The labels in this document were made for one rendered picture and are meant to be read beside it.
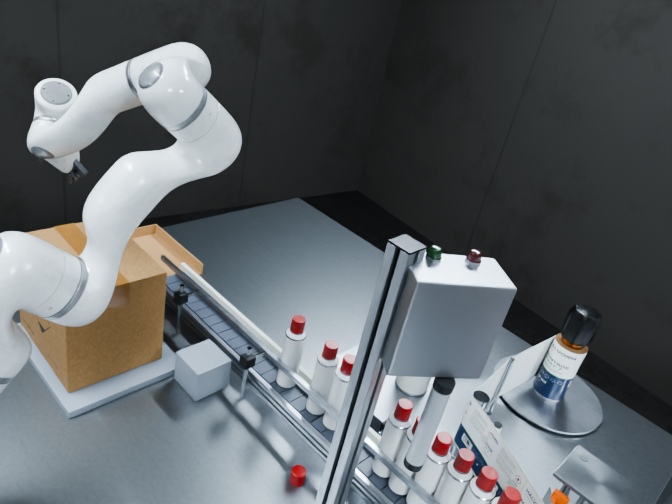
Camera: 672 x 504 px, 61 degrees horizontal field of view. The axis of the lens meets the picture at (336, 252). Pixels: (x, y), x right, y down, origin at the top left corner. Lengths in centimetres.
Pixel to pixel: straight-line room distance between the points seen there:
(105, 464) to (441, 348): 78
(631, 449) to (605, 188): 209
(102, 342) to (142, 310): 11
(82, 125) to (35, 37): 212
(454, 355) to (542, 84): 295
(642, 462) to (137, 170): 140
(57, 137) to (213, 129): 40
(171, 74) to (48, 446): 84
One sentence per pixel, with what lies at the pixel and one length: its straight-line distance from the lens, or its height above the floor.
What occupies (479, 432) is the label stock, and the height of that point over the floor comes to 101.
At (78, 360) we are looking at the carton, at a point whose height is 94.
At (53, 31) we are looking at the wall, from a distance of 343.
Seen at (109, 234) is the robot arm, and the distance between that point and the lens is 106.
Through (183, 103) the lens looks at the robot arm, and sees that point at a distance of 101.
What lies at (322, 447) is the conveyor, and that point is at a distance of 140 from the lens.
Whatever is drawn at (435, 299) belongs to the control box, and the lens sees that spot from 88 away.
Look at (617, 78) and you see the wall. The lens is 356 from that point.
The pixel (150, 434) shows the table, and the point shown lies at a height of 83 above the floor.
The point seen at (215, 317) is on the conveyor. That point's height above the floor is 88.
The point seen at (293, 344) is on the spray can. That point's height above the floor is 103.
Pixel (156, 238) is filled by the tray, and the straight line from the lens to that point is 211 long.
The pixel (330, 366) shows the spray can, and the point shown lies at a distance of 133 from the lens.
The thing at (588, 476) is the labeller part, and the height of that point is 114.
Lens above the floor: 190
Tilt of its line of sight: 29 degrees down
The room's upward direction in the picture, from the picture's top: 13 degrees clockwise
